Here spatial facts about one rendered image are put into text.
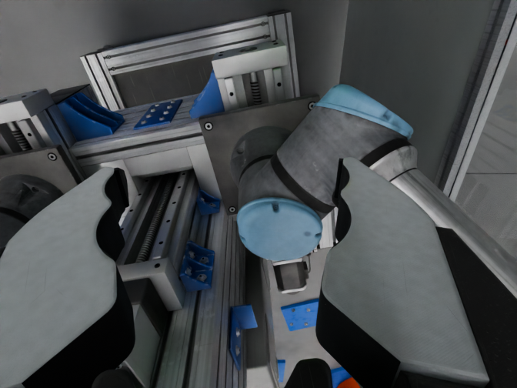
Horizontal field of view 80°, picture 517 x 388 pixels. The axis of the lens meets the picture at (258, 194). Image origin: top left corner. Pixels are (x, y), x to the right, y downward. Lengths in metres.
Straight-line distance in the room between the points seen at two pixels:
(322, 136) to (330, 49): 1.28
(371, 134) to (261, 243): 0.20
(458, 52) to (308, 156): 0.51
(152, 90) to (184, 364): 1.18
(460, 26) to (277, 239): 0.61
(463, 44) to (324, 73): 0.94
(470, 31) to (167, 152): 0.67
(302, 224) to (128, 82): 1.20
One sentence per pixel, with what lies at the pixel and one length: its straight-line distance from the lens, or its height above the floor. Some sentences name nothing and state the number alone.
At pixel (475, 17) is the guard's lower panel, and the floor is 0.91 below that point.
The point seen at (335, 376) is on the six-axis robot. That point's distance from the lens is 3.58.
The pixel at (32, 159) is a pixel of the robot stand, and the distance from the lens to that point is 0.73.
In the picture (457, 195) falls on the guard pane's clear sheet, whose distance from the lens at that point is 0.82.
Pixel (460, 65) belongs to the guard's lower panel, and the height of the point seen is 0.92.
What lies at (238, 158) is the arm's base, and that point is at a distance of 0.57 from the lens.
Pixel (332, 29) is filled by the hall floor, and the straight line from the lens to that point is 1.64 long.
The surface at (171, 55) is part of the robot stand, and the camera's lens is 1.40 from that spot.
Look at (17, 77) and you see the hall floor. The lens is 1.95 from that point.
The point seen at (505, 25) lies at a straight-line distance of 0.74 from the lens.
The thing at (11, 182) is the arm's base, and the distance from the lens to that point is 0.74.
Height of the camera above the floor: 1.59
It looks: 57 degrees down
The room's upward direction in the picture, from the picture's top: 175 degrees clockwise
